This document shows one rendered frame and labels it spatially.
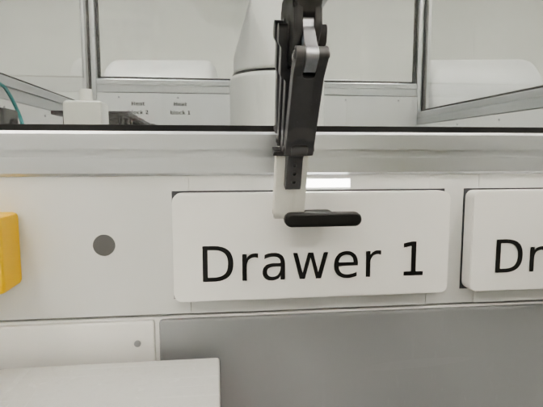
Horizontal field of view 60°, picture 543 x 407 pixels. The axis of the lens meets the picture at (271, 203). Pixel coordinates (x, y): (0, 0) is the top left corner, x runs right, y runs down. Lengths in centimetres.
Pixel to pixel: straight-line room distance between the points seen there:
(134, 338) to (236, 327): 11
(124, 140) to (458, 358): 44
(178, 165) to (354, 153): 18
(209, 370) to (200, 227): 14
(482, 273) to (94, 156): 43
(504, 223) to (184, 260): 34
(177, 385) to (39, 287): 18
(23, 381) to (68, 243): 13
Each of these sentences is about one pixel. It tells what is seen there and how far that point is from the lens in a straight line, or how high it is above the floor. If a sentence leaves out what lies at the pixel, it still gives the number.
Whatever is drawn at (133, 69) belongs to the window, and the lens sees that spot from 52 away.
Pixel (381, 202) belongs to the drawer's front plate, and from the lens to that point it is 50.
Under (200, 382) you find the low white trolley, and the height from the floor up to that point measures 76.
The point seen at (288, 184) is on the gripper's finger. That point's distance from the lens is 43.
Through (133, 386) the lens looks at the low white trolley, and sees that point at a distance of 47.
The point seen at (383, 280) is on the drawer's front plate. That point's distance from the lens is 52.
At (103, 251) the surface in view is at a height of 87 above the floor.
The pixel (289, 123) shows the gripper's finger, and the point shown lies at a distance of 39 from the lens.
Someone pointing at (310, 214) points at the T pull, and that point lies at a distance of 45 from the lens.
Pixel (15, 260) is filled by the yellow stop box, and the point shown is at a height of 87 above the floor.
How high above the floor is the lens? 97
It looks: 6 degrees down
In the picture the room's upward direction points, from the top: straight up
